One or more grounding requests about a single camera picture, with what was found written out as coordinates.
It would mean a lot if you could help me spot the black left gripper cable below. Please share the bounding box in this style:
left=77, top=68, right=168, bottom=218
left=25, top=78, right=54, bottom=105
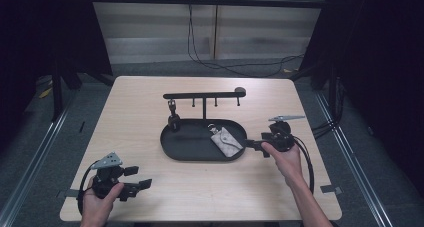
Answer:
left=76, top=160, right=102, bottom=215

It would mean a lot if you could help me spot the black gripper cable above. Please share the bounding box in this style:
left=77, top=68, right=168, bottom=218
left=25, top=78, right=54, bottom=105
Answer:
left=293, top=135, right=316, bottom=195
left=76, top=160, right=102, bottom=215

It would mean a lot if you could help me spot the grey tape strip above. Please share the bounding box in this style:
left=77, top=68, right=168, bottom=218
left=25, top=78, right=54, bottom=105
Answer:
left=320, top=184, right=344, bottom=195
left=56, top=188, right=81, bottom=199

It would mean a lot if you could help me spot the metal floor rail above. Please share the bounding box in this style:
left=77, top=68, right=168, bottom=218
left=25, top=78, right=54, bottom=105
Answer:
left=314, top=91, right=396, bottom=227
left=0, top=96, right=74, bottom=227

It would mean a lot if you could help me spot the person's left hand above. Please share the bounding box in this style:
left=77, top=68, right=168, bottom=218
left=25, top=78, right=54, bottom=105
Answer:
left=80, top=176, right=125, bottom=227

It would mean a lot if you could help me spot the black curtain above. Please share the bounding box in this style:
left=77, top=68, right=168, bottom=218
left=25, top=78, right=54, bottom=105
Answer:
left=289, top=0, right=424, bottom=191
left=0, top=0, right=114, bottom=155

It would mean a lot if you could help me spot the yellow floor tape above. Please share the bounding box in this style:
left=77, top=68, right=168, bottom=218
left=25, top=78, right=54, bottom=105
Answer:
left=38, top=86, right=54, bottom=99

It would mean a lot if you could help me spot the grey key pouch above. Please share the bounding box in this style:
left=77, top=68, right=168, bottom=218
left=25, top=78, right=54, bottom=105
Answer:
left=207, top=123, right=245, bottom=159

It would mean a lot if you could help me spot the black floor cable bundle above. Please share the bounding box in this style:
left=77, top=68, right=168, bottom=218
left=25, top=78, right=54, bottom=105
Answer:
left=311, top=80, right=346, bottom=140

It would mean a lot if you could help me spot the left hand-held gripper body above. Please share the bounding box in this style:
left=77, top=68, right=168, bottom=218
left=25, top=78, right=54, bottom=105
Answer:
left=90, top=152, right=132, bottom=202

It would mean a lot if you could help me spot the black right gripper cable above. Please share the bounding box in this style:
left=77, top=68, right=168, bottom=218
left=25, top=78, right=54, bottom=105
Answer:
left=293, top=135, right=316, bottom=195

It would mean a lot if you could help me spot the black key rack with tray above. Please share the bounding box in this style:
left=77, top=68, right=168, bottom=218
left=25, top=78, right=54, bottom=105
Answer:
left=160, top=86, right=248, bottom=162

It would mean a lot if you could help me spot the person's right hand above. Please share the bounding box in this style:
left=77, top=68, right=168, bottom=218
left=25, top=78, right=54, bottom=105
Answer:
left=260, top=141, right=305, bottom=188

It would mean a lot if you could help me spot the black car key fob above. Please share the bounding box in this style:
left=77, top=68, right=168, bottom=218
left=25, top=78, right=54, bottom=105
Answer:
left=167, top=99, right=182, bottom=133

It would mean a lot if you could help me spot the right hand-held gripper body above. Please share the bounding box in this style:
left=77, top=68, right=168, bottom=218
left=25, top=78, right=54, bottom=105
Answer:
left=261, top=115, right=306, bottom=153

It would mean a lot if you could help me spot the black wall cable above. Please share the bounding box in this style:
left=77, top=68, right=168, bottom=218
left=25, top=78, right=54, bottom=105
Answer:
left=186, top=3, right=305, bottom=79

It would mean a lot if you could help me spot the black horizontal frame bar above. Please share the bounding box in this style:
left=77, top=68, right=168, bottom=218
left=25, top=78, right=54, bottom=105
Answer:
left=89, top=0, right=328, bottom=10

